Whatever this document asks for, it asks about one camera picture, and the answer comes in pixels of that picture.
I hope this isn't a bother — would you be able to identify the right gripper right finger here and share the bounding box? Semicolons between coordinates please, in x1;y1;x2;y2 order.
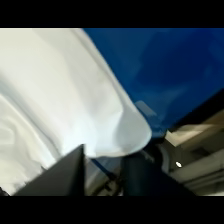
120;150;198;197

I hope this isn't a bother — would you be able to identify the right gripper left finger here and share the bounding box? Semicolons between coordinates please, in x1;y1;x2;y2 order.
13;143;87;197

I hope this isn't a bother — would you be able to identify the white garment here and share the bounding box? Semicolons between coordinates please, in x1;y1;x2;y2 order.
0;27;153;196

